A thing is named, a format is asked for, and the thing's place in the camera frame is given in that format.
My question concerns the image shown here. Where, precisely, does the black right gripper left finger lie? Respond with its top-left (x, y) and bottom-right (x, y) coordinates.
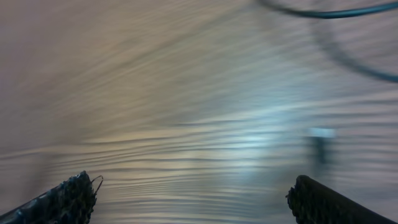
top-left (1, 171), bottom-right (97, 224)

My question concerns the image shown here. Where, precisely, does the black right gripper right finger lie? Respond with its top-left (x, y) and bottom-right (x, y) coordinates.
top-left (285, 175), bottom-right (397, 224)

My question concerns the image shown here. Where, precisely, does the black USB charging cable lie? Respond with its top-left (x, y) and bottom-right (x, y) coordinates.
top-left (254, 0), bottom-right (398, 166)

